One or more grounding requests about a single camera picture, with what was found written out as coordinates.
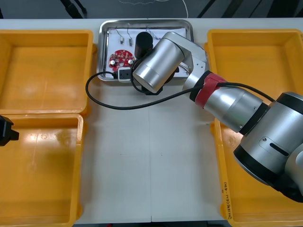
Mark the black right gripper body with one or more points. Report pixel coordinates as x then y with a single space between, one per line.
148 93

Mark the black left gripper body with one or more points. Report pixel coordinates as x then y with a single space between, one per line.
4 132

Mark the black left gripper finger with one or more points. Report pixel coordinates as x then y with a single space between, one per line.
14 136

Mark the small metal solenoid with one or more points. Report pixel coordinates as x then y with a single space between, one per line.
121 41
130 41

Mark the steel tray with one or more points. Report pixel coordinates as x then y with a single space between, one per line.
103 47

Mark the silver-grey and black right arm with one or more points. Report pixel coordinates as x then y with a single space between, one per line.
161 63

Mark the round red circuit board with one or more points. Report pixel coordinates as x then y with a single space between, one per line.
119 58

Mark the yellow-orange plastic bin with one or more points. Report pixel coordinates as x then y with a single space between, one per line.
42 78
42 175
248 209
248 61

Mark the white sheet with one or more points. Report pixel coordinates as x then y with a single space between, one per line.
112 40

